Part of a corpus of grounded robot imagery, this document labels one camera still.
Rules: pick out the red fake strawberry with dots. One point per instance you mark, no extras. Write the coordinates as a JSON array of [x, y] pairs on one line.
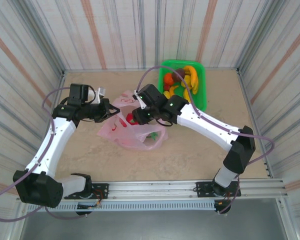
[[131, 119]]

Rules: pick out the pink printed plastic bag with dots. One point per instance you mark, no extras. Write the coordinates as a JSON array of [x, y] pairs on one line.
[[132, 136]]

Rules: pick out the dark red fake fruit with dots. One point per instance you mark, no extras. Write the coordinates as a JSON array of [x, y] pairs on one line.
[[181, 72]]

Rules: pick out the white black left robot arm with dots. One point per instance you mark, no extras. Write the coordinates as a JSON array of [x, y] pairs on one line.
[[55, 140]]

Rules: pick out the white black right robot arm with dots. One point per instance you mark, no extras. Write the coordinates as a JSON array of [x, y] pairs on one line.
[[210, 125]]

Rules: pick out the yellow-green fake mango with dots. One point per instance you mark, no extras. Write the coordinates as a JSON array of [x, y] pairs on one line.
[[166, 94]]

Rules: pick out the small red fake fruit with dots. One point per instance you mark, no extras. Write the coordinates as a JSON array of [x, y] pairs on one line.
[[166, 87]]

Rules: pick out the small orange-yellow fake banana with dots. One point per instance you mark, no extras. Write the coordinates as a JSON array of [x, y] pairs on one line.
[[173, 90]]

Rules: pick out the orange fake tangerine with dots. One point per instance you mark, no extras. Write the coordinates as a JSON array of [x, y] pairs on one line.
[[169, 78]]

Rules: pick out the single yellow fake banana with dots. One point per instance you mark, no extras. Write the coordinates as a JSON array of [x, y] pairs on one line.
[[186, 94]]

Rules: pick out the yellow fake lemon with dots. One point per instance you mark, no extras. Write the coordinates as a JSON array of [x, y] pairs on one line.
[[186, 80]]

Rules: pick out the yellow fake banana bunch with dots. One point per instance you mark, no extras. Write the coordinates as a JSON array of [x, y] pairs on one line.
[[193, 77]]

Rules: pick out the green plastic basket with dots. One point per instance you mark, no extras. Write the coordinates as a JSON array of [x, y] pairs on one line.
[[200, 75]]

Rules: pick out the grey metal sheet panel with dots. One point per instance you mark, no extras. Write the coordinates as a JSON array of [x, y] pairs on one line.
[[152, 227]]

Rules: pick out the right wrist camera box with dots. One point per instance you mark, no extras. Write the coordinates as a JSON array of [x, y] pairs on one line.
[[140, 101]]

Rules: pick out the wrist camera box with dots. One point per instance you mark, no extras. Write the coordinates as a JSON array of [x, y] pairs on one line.
[[100, 95], [140, 101]]

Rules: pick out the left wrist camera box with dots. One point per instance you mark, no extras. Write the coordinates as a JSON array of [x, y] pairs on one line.
[[100, 95]]

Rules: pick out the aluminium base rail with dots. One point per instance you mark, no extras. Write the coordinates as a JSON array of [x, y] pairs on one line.
[[152, 187]]

